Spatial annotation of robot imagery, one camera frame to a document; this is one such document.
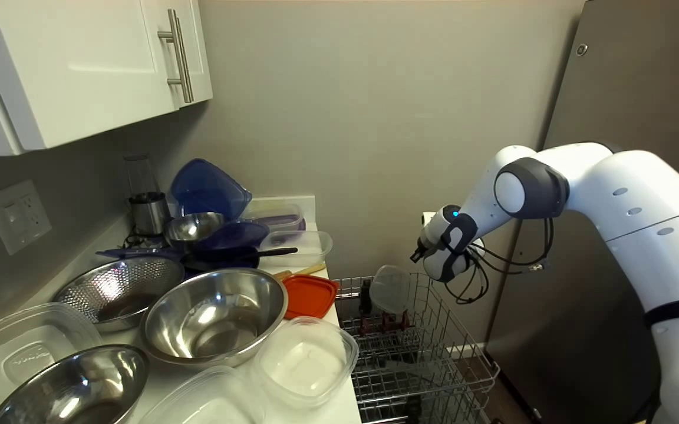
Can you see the white countertop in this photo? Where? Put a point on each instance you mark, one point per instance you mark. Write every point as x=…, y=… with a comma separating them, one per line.
x=307, y=260

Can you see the steel bowl front left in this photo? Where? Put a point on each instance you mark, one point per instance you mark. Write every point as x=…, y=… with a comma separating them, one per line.
x=89, y=387

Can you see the clear container far left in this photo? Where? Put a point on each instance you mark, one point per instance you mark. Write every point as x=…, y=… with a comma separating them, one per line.
x=35, y=338

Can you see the steel cup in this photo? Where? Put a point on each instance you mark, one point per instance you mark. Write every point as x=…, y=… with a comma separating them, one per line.
x=150, y=213

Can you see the orange plastic lid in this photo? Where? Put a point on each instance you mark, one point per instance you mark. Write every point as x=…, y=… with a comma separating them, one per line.
x=309, y=295

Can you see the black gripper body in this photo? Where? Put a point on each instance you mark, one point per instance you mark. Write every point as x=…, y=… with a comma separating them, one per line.
x=422, y=248

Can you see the clear square container front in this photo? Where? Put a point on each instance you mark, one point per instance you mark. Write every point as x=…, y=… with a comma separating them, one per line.
x=305, y=361

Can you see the upper wire dishwasher rack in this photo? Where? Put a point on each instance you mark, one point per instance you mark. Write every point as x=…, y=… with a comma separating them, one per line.
x=414, y=368

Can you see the white upper cabinet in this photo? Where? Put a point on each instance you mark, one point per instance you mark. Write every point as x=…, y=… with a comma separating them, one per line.
x=72, y=69

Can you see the steel colander bowl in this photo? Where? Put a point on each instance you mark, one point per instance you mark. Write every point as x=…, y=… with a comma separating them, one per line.
x=116, y=295

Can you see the stainless refrigerator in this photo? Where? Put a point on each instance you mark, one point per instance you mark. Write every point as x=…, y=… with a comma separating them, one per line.
x=571, y=332

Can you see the white wall outlet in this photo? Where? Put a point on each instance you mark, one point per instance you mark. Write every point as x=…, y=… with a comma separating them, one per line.
x=22, y=216

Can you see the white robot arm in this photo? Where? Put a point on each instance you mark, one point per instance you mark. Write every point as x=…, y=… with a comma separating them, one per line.
x=631, y=199

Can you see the steel mixing bowl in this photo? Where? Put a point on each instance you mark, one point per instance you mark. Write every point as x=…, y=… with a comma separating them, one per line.
x=216, y=318

